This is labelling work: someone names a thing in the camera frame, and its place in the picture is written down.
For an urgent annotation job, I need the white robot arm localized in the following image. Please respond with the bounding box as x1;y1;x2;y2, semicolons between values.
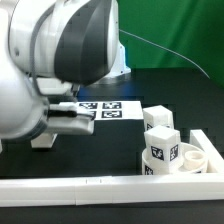
0;0;131;141

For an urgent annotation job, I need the white L-shaped fence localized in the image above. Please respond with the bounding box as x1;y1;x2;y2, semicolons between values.
0;129;224;207

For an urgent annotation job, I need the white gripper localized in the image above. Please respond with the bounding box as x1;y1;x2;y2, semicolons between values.
45;102;94;135

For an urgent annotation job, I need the white marker sheet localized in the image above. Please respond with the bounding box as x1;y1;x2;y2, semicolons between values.
78;101;143;120

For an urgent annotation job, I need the thin white cable right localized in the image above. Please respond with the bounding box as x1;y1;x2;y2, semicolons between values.
118;29;212;80

